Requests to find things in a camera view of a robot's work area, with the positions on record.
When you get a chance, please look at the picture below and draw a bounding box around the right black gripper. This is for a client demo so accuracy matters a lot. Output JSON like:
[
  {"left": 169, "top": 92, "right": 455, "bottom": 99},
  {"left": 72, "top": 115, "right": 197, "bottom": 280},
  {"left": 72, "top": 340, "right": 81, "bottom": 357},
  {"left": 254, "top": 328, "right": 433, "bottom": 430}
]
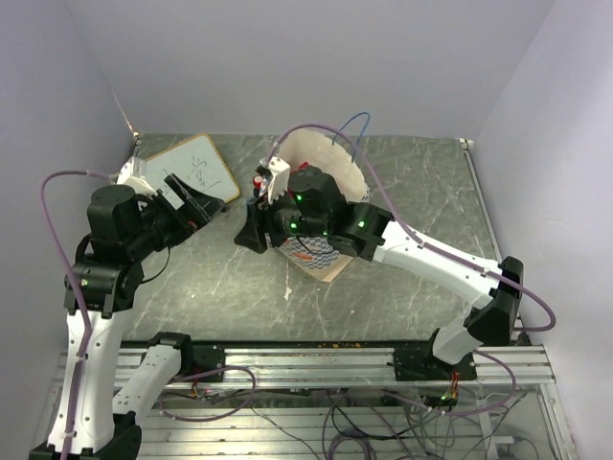
[{"left": 234, "top": 183, "right": 330, "bottom": 253}]

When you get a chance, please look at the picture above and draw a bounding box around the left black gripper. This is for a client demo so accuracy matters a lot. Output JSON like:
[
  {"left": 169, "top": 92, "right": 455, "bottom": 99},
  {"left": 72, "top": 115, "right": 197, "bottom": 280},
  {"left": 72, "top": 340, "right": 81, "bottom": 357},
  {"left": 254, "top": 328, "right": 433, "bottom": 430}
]
[{"left": 126, "top": 172, "right": 225, "bottom": 259}]

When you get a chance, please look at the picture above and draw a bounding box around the checkered paper bag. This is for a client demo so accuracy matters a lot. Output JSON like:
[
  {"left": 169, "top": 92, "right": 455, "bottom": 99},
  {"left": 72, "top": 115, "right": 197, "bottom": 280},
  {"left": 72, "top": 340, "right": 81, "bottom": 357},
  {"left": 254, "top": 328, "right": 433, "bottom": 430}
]
[{"left": 275, "top": 127, "right": 371, "bottom": 283}]

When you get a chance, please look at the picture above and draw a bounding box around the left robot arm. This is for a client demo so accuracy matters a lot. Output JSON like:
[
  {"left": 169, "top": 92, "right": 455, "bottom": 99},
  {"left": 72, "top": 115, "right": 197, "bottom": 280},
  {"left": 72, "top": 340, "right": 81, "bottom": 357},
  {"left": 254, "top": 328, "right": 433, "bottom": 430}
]
[{"left": 29, "top": 173, "right": 226, "bottom": 459}]

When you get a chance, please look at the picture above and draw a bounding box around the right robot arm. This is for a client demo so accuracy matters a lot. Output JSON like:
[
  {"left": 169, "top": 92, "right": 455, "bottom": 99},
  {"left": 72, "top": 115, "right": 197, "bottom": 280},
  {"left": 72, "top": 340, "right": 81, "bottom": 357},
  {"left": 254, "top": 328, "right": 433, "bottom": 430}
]
[{"left": 234, "top": 164, "right": 523, "bottom": 380}]

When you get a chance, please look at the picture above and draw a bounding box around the red marker cap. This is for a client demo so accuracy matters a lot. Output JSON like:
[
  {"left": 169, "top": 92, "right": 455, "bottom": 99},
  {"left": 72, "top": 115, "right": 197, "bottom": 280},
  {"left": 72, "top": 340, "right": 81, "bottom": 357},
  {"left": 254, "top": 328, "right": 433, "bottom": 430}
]
[{"left": 252, "top": 175, "right": 264, "bottom": 190}]

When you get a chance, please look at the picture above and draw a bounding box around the small whiteboard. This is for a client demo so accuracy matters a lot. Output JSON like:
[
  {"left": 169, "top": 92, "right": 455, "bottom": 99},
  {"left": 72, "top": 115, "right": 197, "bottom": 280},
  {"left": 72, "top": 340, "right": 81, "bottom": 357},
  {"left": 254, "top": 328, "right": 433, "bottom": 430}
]
[{"left": 144, "top": 134, "right": 240, "bottom": 209}]

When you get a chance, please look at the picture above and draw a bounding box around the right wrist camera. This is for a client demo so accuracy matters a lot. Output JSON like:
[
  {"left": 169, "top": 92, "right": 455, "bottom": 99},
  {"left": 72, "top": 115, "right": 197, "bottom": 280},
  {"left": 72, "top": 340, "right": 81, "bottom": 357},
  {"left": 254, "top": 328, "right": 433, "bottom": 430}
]
[{"left": 256, "top": 156, "right": 291, "bottom": 205}]

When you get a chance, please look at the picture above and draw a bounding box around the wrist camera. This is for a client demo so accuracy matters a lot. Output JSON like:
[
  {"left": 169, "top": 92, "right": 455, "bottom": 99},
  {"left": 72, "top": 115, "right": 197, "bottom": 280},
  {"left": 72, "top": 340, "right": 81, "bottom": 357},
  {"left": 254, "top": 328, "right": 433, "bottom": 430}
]
[
  {"left": 256, "top": 156, "right": 291, "bottom": 205},
  {"left": 115, "top": 156, "right": 157, "bottom": 196}
]

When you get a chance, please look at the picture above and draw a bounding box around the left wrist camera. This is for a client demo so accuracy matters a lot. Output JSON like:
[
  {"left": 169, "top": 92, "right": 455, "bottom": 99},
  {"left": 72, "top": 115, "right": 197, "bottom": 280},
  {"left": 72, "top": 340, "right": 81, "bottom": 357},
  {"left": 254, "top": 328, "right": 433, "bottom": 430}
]
[{"left": 115, "top": 156, "right": 157, "bottom": 196}]

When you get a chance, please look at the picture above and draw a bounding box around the aluminium rail frame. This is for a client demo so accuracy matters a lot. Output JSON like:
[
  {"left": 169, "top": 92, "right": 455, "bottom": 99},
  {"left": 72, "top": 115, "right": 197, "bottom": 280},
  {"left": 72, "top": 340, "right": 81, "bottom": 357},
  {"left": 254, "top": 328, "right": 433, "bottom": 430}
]
[{"left": 33, "top": 342, "right": 576, "bottom": 460}]

